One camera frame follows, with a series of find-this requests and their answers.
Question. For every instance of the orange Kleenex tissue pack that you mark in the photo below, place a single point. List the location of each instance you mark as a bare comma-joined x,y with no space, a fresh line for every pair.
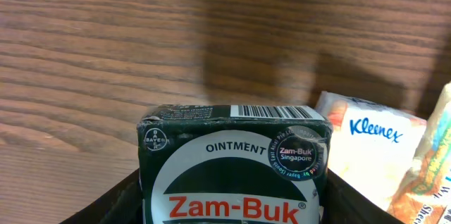
372,145

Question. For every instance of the green Zam-Buk ointment box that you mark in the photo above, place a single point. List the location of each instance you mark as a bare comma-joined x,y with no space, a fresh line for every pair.
233,164

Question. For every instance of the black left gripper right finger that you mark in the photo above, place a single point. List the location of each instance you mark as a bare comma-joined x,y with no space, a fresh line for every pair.
345,205

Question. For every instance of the yellow snack chip bag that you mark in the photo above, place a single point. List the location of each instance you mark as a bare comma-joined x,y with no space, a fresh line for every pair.
424,194

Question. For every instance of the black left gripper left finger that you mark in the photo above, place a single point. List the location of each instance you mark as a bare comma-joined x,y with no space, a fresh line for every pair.
120,205

